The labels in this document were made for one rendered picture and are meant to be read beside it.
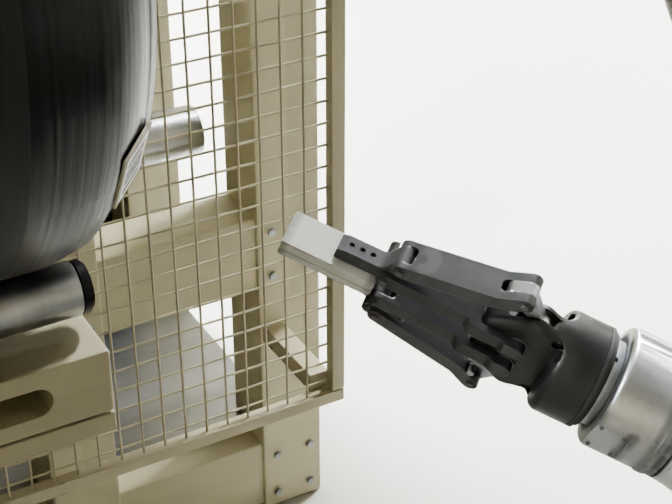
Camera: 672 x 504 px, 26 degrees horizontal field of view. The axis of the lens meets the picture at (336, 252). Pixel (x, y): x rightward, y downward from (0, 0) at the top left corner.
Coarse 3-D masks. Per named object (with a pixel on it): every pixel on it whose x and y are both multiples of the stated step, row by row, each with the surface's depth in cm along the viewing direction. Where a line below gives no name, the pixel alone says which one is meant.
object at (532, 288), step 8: (512, 288) 95; (520, 288) 95; (528, 288) 95; (536, 288) 95; (536, 296) 95; (536, 304) 95; (512, 312) 96; (536, 312) 96; (544, 312) 97; (544, 320) 97
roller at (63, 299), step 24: (72, 264) 113; (0, 288) 110; (24, 288) 111; (48, 288) 111; (72, 288) 112; (0, 312) 110; (24, 312) 110; (48, 312) 111; (72, 312) 113; (0, 336) 111
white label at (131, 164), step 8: (144, 128) 98; (144, 136) 99; (136, 144) 98; (144, 144) 100; (136, 152) 99; (128, 160) 97; (136, 160) 100; (128, 168) 99; (136, 168) 102; (120, 176) 98; (128, 176) 100; (120, 184) 99; (128, 184) 102; (120, 192) 100; (120, 200) 102
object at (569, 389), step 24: (504, 312) 98; (552, 312) 97; (576, 312) 99; (528, 336) 97; (552, 336) 97; (576, 336) 97; (600, 336) 98; (528, 360) 99; (552, 360) 98; (576, 360) 96; (600, 360) 97; (528, 384) 102; (552, 384) 97; (576, 384) 96; (600, 384) 97; (552, 408) 98; (576, 408) 97
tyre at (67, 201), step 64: (0, 0) 83; (64, 0) 85; (128, 0) 89; (0, 64) 85; (64, 64) 87; (128, 64) 91; (0, 128) 88; (64, 128) 90; (128, 128) 95; (0, 192) 92; (64, 192) 95; (0, 256) 99; (64, 256) 107
